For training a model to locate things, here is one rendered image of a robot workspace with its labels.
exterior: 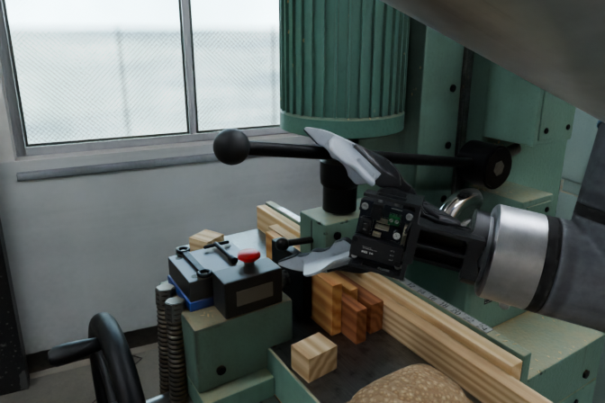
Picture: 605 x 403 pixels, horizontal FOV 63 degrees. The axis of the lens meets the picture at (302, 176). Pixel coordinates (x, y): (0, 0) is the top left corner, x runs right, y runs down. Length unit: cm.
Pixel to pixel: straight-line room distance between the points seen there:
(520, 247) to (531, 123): 28
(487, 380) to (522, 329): 37
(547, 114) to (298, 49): 33
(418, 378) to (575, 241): 22
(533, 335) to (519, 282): 50
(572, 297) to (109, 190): 174
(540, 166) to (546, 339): 29
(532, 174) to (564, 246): 42
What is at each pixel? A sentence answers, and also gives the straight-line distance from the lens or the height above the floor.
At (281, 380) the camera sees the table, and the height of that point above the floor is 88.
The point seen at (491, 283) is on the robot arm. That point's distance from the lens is 47.
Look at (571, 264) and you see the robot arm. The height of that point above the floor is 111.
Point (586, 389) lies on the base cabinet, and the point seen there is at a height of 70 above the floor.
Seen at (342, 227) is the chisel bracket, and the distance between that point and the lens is 71.
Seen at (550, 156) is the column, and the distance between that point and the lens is 91.
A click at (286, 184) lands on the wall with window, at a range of 216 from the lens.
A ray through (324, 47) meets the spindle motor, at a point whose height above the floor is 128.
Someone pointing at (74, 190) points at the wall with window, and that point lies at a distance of 200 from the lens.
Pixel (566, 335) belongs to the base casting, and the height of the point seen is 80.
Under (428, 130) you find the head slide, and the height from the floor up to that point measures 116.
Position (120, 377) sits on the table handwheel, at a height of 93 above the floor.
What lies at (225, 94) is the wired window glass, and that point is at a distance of 207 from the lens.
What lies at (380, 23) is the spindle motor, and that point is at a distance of 63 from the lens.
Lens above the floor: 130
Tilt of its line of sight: 16 degrees down
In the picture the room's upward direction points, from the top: straight up
